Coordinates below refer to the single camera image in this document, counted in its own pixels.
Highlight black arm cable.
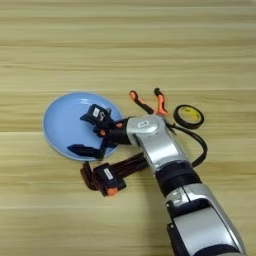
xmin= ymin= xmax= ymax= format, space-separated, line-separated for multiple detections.
xmin=165 ymin=121 xmax=209 ymax=169

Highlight light blue round plate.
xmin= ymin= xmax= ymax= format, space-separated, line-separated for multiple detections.
xmin=41 ymin=92 xmax=125 ymax=163

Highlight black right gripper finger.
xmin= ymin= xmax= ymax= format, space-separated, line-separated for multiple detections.
xmin=79 ymin=112 xmax=92 ymax=123
xmin=66 ymin=143 xmax=106 ymax=159

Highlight orange black handled pliers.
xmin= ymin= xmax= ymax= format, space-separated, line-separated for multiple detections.
xmin=128 ymin=87 xmax=169 ymax=117

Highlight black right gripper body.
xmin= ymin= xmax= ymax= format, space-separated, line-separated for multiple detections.
xmin=94 ymin=118 xmax=132 ymax=159

